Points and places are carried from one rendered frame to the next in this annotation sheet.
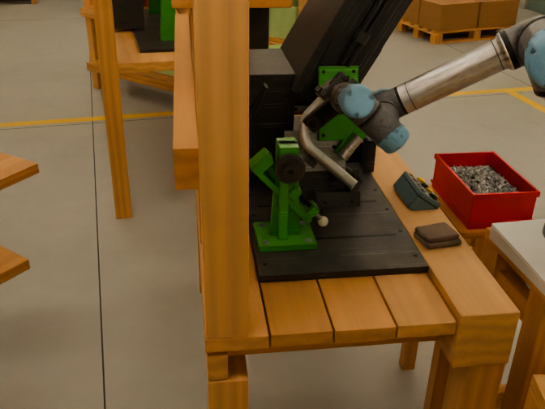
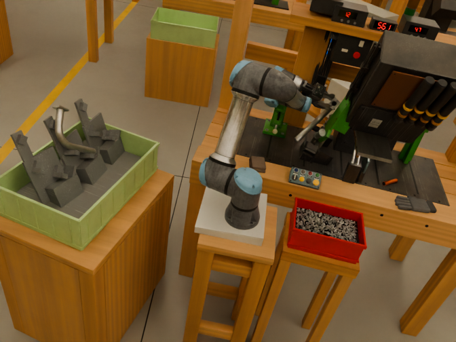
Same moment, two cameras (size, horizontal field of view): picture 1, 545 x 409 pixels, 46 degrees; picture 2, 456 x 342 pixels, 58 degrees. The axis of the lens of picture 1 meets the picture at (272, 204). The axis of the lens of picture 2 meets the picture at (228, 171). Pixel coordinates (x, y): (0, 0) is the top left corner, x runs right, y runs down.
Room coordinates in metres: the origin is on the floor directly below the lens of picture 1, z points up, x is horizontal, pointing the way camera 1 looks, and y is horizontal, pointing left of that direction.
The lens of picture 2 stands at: (1.67, -2.10, 2.12)
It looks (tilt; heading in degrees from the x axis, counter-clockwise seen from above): 37 degrees down; 102
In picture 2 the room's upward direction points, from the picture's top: 11 degrees clockwise
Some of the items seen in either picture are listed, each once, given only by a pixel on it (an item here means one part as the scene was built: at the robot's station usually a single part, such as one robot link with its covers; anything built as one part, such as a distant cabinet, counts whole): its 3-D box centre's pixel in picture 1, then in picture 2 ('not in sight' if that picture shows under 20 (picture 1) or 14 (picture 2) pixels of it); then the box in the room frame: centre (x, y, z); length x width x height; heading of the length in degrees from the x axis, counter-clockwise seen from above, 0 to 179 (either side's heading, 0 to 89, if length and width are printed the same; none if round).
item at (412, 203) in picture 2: not in sight; (414, 203); (2.22, -0.33, 0.91); 0.20 x 0.11 x 0.03; 18
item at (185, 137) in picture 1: (183, 75); (357, 74); (1.78, 0.26, 1.23); 1.30 x 0.05 x 0.09; 8
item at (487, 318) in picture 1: (388, 192); (336, 199); (1.87, -0.38, 0.82); 1.50 x 0.14 x 0.15; 8
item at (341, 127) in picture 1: (335, 100); (343, 116); (1.77, -0.18, 1.17); 0.13 x 0.12 x 0.20; 8
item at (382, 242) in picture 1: (305, 177); (340, 158); (1.83, -0.10, 0.89); 1.10 x 0.42 x 0.02; 8
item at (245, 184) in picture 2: not in sight; (245, 186); (1.47, -0.81, 1.06); 0.13 x 0.12 x 0.14; 171
